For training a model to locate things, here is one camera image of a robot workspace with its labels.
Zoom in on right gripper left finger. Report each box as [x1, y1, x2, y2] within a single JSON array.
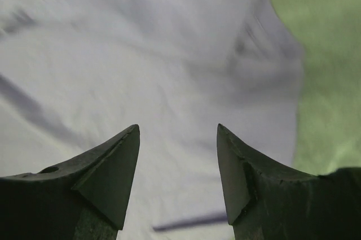
[[1, 124, 140, 240]]

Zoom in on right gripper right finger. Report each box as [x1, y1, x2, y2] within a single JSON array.
[[217, 125, 360, 240]]

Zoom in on purple t shirt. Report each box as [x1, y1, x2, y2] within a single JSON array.
[[1, 0, 303, 239]]

